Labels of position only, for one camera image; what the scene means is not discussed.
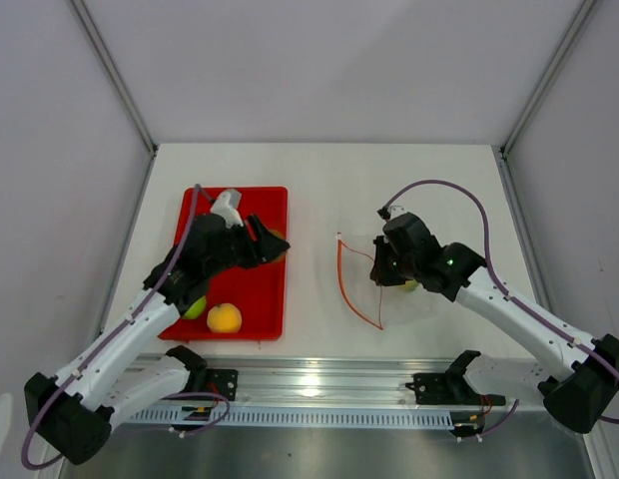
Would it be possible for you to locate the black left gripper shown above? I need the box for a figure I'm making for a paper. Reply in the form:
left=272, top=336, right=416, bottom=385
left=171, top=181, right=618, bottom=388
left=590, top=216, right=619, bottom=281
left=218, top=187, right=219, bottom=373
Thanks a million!
left=205, top=214, right=290, bottom=278

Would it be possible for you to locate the brown kiwi fruit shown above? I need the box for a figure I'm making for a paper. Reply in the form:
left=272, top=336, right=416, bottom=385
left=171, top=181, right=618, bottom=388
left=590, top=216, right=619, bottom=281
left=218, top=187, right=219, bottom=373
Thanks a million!
left=270, top=230, right=290, bottom=263

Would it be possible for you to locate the yellow green mango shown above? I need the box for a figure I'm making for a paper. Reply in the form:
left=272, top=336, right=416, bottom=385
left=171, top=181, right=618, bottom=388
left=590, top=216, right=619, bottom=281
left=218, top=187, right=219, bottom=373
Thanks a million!
left=397, top=279, right=420, bottom=292

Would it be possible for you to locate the clear zip top bag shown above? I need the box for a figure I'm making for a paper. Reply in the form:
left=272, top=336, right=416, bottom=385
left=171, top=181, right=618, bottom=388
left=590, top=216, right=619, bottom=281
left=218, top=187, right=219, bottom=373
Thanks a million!
left=333, top=231, right=443, bottom=331

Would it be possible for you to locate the orange fruit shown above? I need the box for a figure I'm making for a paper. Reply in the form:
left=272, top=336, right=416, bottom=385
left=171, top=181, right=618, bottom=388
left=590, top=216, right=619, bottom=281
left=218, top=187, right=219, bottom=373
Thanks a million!
left=206, top=303, right=243, bottom=334

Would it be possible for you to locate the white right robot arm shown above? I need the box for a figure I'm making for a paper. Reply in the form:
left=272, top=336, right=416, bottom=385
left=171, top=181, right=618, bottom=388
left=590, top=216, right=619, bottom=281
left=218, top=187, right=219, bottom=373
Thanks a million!
left=370, top=208, right=619, bottom=434

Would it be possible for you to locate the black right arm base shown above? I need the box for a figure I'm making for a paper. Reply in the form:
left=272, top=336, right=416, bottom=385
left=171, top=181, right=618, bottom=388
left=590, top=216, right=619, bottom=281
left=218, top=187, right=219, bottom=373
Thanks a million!
left=404, top=350, right=506, bottom=406

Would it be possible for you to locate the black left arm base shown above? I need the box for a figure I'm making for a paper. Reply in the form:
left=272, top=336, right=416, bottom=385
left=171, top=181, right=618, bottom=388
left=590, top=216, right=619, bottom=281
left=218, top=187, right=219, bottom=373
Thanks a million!
left=166, top=345, right=239, bottom=401

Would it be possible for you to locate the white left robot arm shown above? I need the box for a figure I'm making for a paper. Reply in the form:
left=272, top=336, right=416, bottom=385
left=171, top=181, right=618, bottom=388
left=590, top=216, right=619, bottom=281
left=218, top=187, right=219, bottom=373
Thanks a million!
left=21, top=214, right=290, bottom=470

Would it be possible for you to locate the red plastic tray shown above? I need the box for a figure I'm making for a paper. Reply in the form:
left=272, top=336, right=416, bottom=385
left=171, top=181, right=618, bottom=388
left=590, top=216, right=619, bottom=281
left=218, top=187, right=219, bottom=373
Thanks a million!
left=159, top=186, right=289, bottom=342

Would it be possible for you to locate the green apple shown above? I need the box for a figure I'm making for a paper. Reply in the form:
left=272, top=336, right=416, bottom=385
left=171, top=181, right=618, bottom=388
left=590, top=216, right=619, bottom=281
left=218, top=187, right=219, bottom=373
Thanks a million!
left=182, top=296, right=207, bottom=320

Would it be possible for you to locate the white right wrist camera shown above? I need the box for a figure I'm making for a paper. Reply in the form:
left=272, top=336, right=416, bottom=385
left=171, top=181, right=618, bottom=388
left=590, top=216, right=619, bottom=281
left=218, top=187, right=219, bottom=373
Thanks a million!
left=377, top=205, right=405, bottom=222

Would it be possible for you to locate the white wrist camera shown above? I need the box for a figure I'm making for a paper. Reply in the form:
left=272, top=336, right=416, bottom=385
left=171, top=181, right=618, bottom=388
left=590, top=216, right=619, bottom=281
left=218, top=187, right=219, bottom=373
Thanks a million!
left=210, top=189, right=244, bottom=229
left=377, top=205, right=405, bottom=222

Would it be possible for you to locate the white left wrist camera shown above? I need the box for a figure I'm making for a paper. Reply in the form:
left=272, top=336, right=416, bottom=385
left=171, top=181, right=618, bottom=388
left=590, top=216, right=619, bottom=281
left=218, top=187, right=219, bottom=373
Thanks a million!
left=210, top=189, right=244, bottom=229

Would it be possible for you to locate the aluminium front rail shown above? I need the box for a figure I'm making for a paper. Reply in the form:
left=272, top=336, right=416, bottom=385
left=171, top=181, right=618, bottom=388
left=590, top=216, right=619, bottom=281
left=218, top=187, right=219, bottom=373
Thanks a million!
left=57, top=356, right=603, bottom=413

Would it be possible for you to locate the white slotted cable duct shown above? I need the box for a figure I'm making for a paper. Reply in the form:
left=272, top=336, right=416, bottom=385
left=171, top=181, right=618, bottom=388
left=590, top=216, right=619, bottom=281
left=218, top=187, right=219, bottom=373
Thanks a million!
left=126, top=404, right=454, bottom=431

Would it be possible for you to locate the left aluminium frame post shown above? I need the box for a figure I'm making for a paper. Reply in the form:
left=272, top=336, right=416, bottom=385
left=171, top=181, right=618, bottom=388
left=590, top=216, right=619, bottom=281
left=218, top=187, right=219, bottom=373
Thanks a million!
left=66, top=0, right=158, bottom=156

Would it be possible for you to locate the aluminium frame post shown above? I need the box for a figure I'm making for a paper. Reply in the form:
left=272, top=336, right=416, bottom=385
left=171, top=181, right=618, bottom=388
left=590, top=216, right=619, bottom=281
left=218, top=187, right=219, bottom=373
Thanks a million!
left=499, top=0, right=602, bottom=160
left=66, top=0, right=158, bottom=156

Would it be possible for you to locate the right aluminium frame post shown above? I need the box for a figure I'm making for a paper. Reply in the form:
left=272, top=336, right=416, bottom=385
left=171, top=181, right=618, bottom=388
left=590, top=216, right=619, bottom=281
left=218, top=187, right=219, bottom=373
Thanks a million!
left=499, top=0, right=602, bottom=160

